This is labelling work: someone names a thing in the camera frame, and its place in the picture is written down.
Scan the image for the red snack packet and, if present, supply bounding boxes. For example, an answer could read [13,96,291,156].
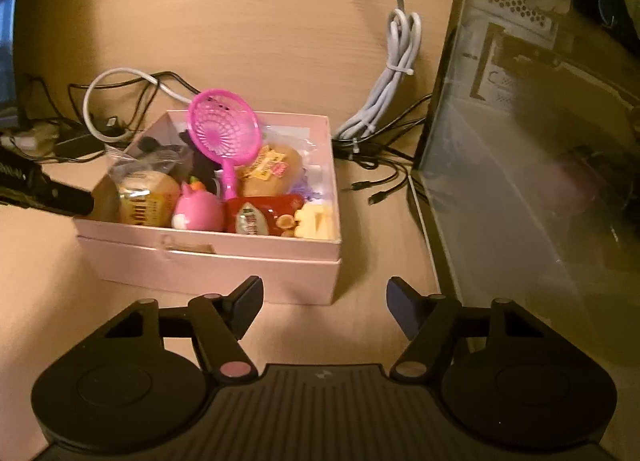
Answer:
[222,194,306,238]

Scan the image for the white coiled cable bundle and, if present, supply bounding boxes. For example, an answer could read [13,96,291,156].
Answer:
[332,0,423,142]

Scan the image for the bread in clear plastic bag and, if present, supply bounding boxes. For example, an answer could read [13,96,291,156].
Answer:
[107,147,183,228]

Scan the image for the pink cardboard box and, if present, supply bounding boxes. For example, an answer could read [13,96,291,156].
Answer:
[74,110,343,307]

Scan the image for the black cable with jack plug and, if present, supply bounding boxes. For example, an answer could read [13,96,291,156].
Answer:
[332,141,416,192]

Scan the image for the black cable tangle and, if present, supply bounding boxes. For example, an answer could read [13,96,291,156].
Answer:
[22,70,203,163]

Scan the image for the glass panel computer case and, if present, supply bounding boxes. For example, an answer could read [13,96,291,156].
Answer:
[406,0,640,382]

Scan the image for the black toy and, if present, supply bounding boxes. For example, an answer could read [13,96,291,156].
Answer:
[177,130,226,192]

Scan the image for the yellow toy cheese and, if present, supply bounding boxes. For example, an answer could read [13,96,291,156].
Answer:
[292,204,336,241]

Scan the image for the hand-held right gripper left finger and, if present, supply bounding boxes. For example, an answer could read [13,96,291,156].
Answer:
[102,275,265,382]

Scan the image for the black power adapter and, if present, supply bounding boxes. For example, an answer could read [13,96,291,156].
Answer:
[54,134,107,163]

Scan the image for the white looped cable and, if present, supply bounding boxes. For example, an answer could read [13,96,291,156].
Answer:
[81,67,193,143]

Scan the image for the purple paper shreds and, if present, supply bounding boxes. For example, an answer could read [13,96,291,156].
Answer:
[287,176,331,203]

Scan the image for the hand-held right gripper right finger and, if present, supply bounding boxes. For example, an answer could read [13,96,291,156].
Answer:
[386,277,547,382]

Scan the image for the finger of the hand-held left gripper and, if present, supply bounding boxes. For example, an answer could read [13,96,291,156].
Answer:
[0,145,97,218]

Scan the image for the pink plastic toy strainer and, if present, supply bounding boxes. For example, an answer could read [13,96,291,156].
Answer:
[187,88,262,201]

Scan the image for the pink round toy figure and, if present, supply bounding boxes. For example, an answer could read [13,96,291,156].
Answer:
[171,181,226,232]

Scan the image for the bread with yellow red label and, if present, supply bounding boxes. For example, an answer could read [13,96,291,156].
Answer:
[236,141,305,198]

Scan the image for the white power strip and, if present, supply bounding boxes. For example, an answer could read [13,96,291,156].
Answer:
[0,118,58,153]

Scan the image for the black cable with flat plug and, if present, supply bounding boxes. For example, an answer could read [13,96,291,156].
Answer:
[369,94,435,207]

